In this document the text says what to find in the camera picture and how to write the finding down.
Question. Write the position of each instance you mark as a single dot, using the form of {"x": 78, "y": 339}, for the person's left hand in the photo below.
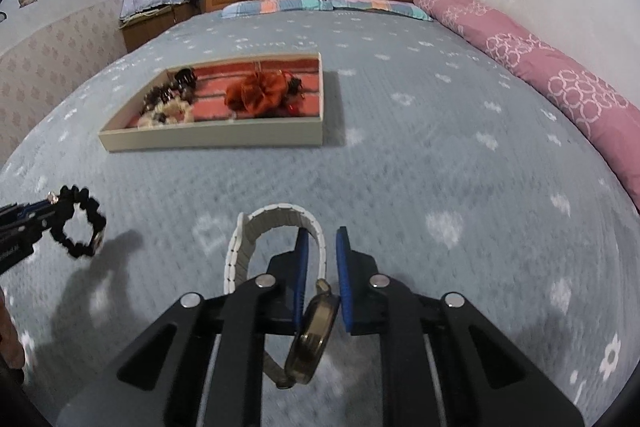
{"x": 10, "y": 337}

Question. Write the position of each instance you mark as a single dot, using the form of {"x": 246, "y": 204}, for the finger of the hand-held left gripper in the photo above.
{"x": 25, "y": 209}
{"x": 15, "y": 247}

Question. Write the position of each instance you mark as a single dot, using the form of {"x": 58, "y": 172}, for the cream scrunchie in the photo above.
{"x": 170, "y": 113}

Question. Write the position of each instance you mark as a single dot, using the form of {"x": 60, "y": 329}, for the brick pattern tray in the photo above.
{"x": 210, "y": 138}

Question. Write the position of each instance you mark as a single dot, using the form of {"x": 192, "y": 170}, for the pink circle pattern bolster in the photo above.
{"x": 550, "y": 72}

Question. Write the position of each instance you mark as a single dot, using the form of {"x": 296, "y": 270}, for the white band wristwatch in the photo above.
{"x": 312, "y": 337}

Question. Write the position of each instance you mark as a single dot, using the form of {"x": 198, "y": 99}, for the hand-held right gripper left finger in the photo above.
{"x": 300, "y": 267}

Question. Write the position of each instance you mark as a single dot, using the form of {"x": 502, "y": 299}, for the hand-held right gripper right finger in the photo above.
{"x": 345, "y": 277}

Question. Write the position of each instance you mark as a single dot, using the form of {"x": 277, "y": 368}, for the wooden nightstand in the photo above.
{"x": 150, "y": 32}

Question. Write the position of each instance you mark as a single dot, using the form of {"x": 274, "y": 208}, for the orange scrunchie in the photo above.
{"x": 255, "y": 92}

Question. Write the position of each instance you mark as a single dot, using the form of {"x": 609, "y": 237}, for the brown hair claw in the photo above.
{"x": 185, "y": 78}

